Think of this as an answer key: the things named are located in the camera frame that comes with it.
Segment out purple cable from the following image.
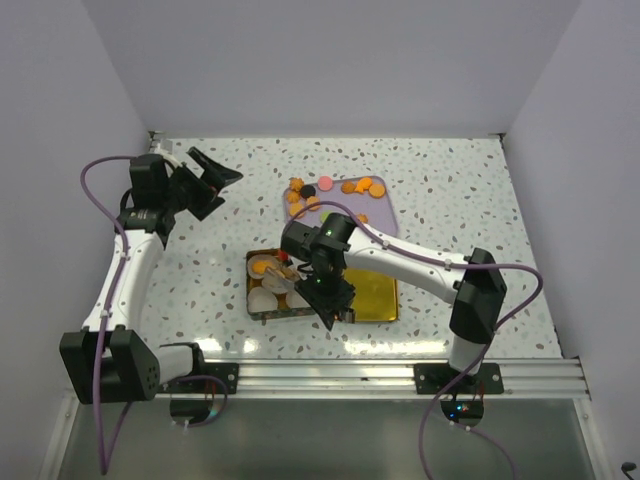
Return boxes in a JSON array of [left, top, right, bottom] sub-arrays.
[[288, 200, 545, 480], [79, 154, 136, 475]]

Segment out white paper cup centre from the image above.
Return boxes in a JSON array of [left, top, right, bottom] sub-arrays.
[[262, 275, 293, 295]]

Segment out orange scalloped cookie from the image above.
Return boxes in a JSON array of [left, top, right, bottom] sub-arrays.
[[306, 196, 321, 211]]

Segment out square cookie tin box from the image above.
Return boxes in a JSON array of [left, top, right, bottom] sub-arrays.
[[245, 248, 315, 321]]

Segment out swirl cookie left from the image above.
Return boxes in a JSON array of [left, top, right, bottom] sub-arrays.
[[286, 190, 301, 204]]

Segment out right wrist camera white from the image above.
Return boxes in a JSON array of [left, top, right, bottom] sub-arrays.
[[278, 250, 294, 266]]

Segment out white paper cup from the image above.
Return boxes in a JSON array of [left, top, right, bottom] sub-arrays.
[[247, 254, 279, 280], [262, 275, 293, 295], [247, 287, 279, 314], [285, 291, 310, 309]]

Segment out pink round cookie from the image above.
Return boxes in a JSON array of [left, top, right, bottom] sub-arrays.
[[318, 176, 333, 191]]

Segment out white paper cup bottom left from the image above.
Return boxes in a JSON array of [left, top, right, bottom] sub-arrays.
[[247, 287, 279, 314]]

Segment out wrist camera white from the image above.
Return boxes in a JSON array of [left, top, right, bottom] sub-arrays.
[[150, 139, 180, 165], [278, 250, 294, 266]]

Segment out round orange cookie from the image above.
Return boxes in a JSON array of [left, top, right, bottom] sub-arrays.
[[289, 202, 305, 217], [248, 260, 275, 279], [368, 184, 386, 199]]

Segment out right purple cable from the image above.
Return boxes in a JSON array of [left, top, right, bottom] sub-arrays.
[[288, 200, 545, 480]]

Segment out orange fish cookie top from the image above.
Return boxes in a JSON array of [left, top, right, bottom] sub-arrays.
[[354, 177, 373, 194]]

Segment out brown round cookie top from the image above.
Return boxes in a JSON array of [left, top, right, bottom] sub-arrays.
[[341, 182, 355, 194]]

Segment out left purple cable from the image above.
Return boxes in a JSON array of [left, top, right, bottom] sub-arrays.
[[79, 154, 136, 475]]

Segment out orange flower cookie top left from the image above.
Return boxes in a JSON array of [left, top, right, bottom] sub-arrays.
[[289, 178, 305, 192]]

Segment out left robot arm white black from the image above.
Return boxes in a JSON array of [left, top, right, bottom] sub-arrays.
[[59, 147, 243, 405]]

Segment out black round cookie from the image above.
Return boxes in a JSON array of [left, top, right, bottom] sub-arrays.
[[299, 185, 316, 199]]

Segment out white paper cup bottom right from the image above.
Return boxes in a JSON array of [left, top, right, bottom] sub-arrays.
[[285, 291, 310, 309]]

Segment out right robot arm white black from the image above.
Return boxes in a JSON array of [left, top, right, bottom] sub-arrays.
[[280, 213, 507, 393]]

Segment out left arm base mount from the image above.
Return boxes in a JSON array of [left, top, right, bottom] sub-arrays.
[[157, 362, 240, 430]]

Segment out metal serving tongs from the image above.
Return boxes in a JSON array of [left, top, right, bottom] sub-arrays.
[[266, 267, 321, 321]]

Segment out gold tin lid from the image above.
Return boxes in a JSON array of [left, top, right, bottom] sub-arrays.
[[326, 268, 399, 327]]

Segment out aluminium front rail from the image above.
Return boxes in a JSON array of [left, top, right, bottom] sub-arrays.
[[62, 357, 589, 400]]

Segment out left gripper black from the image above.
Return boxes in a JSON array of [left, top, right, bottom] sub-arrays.
[[161, 148, 241, 221]]

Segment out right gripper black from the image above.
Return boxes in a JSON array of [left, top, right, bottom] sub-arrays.
[[296, 265, 357, 329]]

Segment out white paper cup top left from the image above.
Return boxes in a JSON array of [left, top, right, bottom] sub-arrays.
[[247, 254, 279, 280]]

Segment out lavender plastic tray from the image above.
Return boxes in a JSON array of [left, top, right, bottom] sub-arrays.
[[281, 176, 399, 236]]

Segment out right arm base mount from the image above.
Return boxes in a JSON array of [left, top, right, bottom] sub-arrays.
[[413, 363, 505, 427]]

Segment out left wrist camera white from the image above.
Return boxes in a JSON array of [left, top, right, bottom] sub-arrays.
[[150, 139, 180, 165]]

